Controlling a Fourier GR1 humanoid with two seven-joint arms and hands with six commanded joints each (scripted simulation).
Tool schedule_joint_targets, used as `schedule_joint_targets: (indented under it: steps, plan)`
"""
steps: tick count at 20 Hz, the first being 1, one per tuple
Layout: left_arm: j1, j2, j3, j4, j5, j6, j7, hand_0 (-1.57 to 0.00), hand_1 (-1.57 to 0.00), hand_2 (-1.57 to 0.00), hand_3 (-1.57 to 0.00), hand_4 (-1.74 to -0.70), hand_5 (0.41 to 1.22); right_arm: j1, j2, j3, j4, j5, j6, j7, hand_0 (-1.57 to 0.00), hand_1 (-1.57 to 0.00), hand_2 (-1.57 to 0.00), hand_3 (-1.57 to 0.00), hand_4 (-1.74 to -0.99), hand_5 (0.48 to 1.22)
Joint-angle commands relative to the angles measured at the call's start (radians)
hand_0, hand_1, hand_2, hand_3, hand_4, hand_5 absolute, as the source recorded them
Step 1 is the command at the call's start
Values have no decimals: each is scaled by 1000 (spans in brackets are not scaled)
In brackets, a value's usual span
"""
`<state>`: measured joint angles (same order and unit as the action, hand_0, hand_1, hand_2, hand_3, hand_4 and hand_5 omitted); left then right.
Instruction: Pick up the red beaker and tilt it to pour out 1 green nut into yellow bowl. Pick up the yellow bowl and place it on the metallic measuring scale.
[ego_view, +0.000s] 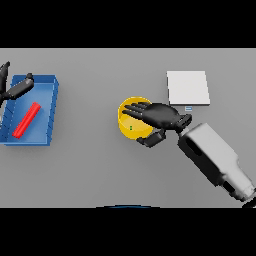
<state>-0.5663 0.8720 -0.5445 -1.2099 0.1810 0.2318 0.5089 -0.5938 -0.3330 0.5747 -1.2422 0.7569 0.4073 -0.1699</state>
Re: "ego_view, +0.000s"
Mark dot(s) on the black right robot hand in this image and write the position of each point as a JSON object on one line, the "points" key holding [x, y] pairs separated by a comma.
{"points": [[160, 115]]}

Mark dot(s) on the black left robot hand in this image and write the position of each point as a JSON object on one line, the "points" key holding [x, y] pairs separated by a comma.
{"points": [[18, 88]]}

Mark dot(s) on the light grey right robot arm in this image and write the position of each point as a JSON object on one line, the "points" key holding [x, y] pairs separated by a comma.
{"points": [[213, 156]]}

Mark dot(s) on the yellow bowl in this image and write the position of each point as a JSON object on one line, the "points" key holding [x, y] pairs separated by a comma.
{"points": [[133, 130]]}

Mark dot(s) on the green nut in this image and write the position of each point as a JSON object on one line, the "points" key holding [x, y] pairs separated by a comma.
{"points": [[131, 127]]}

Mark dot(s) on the pale square measuring scale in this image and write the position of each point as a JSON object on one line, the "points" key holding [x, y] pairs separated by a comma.
{"points": [[188, 88]]}

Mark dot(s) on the blue tray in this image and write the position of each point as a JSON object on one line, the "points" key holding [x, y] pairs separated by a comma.
{"points": [[43, 110]]}

